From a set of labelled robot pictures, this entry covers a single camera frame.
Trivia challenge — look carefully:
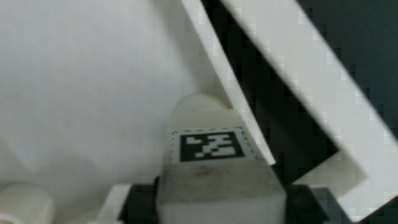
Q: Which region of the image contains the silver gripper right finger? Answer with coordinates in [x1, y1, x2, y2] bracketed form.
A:
[284, 185, 353, 224]

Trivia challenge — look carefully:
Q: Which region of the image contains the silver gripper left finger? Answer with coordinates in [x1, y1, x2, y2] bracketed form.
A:
[94, 183, 159, 224]

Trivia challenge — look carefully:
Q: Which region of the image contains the white square tabletop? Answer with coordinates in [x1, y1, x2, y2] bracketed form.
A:
[0, 0, 271, 224]

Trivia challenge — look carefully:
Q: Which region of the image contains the white right fence bar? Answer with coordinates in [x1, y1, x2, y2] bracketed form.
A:
[221, 0, 398, 222]

